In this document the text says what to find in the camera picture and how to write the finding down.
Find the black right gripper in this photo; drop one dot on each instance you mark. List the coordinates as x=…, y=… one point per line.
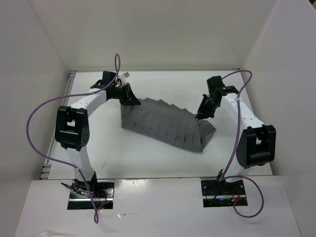
x=203, y=113

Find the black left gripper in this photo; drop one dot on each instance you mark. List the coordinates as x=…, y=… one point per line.
x=129, y=98

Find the grey pleated skirt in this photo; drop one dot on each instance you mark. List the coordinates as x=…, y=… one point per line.
x=167, y=123

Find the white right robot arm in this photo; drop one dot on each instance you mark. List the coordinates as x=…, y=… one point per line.
x=255, y=141

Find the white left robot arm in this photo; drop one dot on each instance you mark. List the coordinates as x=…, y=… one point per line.
x=72, y=126

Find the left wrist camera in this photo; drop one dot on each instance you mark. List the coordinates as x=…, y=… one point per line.
x=123, y=78

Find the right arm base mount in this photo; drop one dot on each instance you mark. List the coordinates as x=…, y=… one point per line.
x=216, y=194

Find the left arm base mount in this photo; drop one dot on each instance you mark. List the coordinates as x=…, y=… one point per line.
x=103, y=196

